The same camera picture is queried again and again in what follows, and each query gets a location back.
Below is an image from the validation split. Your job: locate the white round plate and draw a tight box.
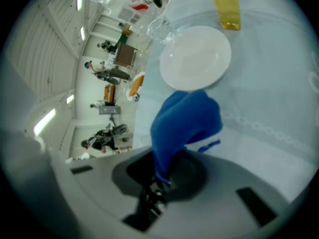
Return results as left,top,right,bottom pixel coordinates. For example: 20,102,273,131
159,25,232,92

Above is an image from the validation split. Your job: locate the brown wooden cabinet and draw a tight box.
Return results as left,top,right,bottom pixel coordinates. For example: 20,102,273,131
113,42,138,69

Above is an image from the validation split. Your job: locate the blue cloth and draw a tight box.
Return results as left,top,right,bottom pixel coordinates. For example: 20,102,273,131
150,89,223,185

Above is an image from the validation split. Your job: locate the orange box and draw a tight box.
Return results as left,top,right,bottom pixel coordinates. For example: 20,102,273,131
103,84,116,103

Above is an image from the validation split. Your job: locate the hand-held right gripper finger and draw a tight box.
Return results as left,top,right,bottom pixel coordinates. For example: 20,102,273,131
0,128,83,239

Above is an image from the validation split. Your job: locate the white and red poster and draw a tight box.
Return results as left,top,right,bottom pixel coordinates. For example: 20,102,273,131
118,0,153,24

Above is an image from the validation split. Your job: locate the white embroidered tablecloth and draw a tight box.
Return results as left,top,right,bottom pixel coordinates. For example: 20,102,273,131
131,0,319,204

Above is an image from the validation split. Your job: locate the yellow table runner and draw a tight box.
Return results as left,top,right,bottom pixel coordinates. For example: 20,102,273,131
205,0,242,31

